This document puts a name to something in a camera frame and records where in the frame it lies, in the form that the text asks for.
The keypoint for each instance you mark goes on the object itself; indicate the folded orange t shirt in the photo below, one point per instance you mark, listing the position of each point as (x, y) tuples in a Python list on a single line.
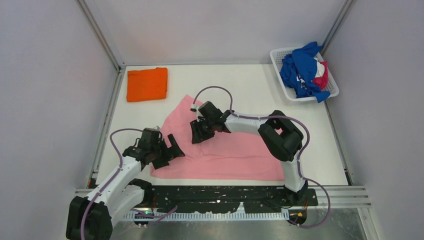
[(147, 84)]

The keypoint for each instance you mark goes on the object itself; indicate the blue t shirt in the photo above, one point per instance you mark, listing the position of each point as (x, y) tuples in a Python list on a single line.
[(299, 69)]

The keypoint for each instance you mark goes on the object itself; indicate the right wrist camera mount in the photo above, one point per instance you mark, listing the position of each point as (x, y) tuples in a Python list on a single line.
[(196, 109)]

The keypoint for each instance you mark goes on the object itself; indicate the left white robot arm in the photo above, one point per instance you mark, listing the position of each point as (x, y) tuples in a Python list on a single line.
[(94, 216)]

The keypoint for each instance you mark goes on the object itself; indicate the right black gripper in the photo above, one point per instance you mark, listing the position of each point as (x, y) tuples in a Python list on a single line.
[(198, 135)]

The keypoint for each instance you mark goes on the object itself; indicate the pink t shirt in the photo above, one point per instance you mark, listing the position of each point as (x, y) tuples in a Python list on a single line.
[(226, 156)]

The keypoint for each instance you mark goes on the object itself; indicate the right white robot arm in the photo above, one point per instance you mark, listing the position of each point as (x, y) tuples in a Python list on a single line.
[(278, 132)]

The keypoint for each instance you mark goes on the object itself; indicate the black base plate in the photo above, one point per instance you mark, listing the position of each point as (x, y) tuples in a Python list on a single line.
[(225, 199)]

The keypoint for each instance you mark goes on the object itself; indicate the red white t shirt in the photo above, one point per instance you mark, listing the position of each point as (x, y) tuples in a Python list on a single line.
[(321, 77)]

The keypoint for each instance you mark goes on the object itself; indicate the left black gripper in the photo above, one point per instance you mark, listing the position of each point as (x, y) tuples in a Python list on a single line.
[(173, 151)]

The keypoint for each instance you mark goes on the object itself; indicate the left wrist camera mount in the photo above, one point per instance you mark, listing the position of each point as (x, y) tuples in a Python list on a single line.
[(156, 129)]

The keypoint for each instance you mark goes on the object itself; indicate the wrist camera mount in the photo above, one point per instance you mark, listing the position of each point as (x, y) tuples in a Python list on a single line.
[(156, 129), (196, 109)]

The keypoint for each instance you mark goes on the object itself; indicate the white slotted cable duct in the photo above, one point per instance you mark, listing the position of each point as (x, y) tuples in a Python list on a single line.
[(239, 215)]

